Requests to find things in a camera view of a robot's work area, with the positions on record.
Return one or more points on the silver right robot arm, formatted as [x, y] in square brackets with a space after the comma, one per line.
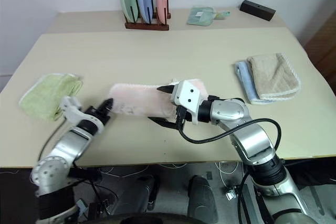
[252, 134]

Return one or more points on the beige towel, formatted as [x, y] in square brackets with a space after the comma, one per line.
[275, 77]

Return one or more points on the dark grey rounded shape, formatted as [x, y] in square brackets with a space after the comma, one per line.
[202, 197]
[147, 190]

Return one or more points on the brown wooden plate rack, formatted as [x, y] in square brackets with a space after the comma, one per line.
[147, 26]

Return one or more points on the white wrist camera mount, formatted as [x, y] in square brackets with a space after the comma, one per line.
[74, 113]
[187, 94]

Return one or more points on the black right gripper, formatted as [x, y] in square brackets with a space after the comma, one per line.
[182, 116]

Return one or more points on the dark brown rectangular block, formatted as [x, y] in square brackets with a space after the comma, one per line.
[258, 9]

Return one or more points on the pink towel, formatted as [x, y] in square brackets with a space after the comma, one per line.
[139, 100]

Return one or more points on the light blue towel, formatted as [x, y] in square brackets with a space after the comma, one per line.
[246, 82]

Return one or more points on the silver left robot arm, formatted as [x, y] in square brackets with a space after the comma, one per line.
[69, 144]

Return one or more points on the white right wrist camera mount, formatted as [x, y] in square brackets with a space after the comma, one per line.
[187, 94]

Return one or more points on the brown wooden cabinet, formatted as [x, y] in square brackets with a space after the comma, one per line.
[324, 48]

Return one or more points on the small metal clamp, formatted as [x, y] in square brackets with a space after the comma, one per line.
[231, 193]

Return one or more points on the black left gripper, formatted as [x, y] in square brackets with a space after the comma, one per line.
[95, 115]

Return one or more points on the green towel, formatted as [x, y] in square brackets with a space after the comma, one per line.
[47, 95]

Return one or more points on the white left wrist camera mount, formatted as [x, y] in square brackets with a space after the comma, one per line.
[74, 113]

